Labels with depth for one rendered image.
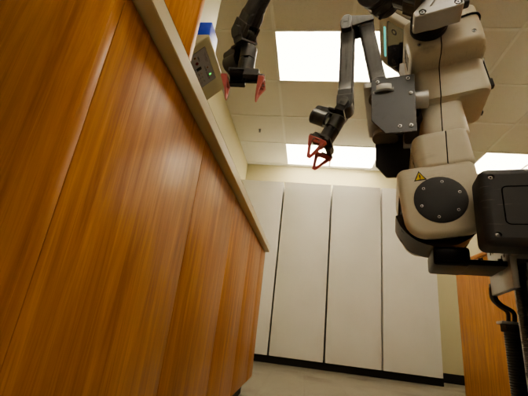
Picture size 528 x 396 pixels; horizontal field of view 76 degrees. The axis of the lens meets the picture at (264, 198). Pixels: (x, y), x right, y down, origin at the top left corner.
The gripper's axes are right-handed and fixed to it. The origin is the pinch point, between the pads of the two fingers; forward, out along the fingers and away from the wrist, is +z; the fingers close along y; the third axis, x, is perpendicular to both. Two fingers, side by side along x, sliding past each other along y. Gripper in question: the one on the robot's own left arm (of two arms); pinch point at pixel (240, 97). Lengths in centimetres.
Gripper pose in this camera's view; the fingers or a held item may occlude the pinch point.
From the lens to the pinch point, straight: 113.3
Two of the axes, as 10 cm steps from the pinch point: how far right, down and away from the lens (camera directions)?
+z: -1.2, 9.4, -3.2
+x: -0.6, -3.3, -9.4
